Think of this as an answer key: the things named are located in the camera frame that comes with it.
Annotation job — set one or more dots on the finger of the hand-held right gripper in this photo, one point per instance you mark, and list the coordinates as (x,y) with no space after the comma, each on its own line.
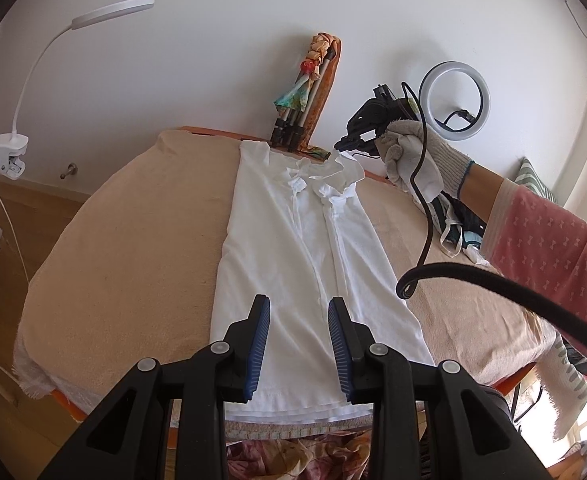
(353,143)

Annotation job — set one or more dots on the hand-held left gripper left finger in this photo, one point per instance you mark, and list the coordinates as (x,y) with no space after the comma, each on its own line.
(258,355)

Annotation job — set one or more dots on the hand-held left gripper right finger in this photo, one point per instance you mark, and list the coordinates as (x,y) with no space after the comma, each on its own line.
(341,355)

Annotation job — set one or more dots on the white shirt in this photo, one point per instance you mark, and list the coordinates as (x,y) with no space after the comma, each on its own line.
(273,260)

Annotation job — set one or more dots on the person's right forearm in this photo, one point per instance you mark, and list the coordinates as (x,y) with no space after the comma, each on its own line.
(548,245)

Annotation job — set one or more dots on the pile of folded clothes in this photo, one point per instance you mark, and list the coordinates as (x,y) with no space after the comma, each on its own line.
(461,230)

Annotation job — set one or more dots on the person's right hand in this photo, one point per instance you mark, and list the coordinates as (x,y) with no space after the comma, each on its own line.
(413,160)

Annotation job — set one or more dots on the orange patterned cloth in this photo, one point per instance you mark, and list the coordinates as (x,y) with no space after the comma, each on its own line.
(329,85)

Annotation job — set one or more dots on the folded silver tripod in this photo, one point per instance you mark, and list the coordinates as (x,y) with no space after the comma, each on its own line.
(301,105)

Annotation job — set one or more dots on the colourful knotted scarf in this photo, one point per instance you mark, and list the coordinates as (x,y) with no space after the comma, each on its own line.
(316,65)

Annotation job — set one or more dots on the floral cloth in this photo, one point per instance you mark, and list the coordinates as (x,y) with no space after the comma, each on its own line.
(298,457)

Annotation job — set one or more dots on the beige towel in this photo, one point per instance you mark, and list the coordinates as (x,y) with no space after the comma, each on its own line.
(123,260)

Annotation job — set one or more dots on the green striped pillow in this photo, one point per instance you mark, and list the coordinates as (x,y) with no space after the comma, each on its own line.
(538,182)

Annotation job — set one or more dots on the orange table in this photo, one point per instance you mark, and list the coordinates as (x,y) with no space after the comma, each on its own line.
(73,405)

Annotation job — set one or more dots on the white patterned hanging cloth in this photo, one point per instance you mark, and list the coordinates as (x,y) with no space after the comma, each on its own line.
(566,390)

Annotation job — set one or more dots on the white clip lamp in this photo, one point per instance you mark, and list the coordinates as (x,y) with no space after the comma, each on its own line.
(3,147)

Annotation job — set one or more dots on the metal wall hook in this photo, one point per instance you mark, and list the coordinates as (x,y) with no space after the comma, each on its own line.
(70,170)

